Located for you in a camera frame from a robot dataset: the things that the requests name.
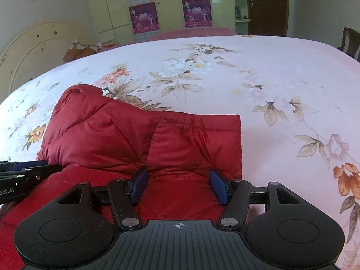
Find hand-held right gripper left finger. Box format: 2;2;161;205
58;169;149;230

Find cream corner shelf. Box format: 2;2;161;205
233;0;253;36

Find red quilted jacket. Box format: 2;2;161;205
0;84;243;270

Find purple wall poster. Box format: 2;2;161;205
181;0;212;29
129;2;160;35

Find orange patterned cloth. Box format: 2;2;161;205
63;39;119;63

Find cream wooden headboard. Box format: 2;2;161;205
0;20;97;96

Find dark wooden chair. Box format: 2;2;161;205
336;27;360;62

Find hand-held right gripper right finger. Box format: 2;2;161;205
209;169;303;229

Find cream wardrobe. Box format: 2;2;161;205
80;0;237;45

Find pink bedsheet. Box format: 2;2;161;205
98;27;239;53

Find white floral blanket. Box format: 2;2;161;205
0;34;360;270

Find brown wooden door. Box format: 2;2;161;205
247;0;290;37

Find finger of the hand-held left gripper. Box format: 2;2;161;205
0;160;49;174

